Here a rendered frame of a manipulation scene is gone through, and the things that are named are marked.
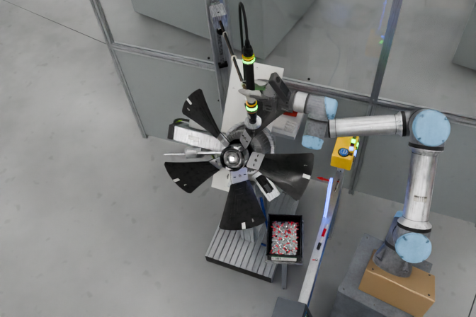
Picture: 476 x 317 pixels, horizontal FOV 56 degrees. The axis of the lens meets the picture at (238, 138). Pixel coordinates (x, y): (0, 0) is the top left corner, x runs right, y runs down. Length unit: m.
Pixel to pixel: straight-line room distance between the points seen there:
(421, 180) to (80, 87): 3.40
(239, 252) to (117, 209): 0.99
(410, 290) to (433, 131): 0.59
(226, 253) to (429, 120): 1.83
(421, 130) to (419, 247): 0.41
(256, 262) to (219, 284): 0.28
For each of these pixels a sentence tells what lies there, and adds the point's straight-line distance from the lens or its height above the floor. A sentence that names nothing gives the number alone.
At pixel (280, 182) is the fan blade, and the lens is 2.01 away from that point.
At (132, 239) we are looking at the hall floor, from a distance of 3.33.
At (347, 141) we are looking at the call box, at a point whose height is 1.07.
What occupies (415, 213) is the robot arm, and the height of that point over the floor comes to 1.44.
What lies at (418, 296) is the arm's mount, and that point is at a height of 1.19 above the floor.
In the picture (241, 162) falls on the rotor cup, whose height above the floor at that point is 1.22.
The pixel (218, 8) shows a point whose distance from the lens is 2.22.
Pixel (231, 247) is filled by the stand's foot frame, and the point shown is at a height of 0.08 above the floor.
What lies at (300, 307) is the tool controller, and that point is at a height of 1.25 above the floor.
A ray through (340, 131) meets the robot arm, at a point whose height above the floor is 1.51.
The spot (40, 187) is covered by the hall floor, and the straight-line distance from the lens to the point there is 3.84.
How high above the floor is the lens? 2.87
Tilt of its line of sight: 52 degrees down
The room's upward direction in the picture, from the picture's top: 7 degrees counter-clockwise
